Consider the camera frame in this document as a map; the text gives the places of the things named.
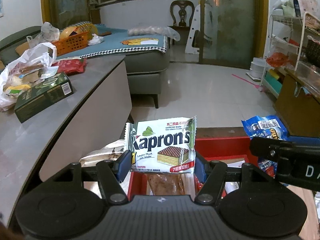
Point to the orange basket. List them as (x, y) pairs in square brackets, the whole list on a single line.
[(70, 43)]

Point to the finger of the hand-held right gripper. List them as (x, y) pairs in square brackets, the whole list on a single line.
[(267, 147), (305, 140)]

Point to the white plastic bag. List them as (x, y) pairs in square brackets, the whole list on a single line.
[(22, 70)]

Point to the white plastic container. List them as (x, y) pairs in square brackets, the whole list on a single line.
[(257, 67)]

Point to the brown cracker packet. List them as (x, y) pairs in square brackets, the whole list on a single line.
[(165, 183)]

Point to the red box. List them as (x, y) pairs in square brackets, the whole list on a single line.
[(220, 147)]

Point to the dark wooden chair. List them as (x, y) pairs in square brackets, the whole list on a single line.
[(181, 12)]

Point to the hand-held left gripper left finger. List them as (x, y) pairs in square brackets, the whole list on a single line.
[(123, 166)]

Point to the sliding glass door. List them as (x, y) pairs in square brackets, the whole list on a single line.
[(232, 25)]

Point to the yellow round object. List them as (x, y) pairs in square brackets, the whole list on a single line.
[(72, 30)]

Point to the white perforated panel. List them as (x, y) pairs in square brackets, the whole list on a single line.
[(197, 40)]

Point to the green white wafer packet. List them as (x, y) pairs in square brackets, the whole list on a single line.
[(162, 142)]

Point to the printed paper bag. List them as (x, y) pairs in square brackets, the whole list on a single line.
[(307, 0)]

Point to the grey coffee table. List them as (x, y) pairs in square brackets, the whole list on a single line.
[(62, 120)]

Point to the white crumpled bag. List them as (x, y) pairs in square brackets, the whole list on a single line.
[(96, 40)]

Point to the pink fly swatter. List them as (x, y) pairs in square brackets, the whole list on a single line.
[(246, 80)]

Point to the dark woven basket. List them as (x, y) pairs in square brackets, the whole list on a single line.
[(313, 52)]

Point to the blue blanket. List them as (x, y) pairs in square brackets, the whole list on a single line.
[(120, 42)]

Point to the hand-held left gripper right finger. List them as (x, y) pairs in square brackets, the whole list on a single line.
[(200, 170)]

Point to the clear plastic bag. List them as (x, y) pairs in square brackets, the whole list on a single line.
[(48, 31)]

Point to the blue white snack packet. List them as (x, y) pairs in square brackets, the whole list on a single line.
[(265, 128)]

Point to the dark green box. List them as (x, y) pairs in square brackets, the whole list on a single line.
[(42, 97)]

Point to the teal storage box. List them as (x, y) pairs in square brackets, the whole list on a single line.
[(272, 83)]

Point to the red plastic bag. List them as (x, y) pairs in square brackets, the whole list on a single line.
[(276, 59)]

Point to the red packet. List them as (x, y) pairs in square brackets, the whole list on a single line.
[(70, 66)]

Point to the wooden cabinet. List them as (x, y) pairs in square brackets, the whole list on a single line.
[(287, 105)]

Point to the clear bag of round items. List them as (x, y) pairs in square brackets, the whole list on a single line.
[(150, 31)]

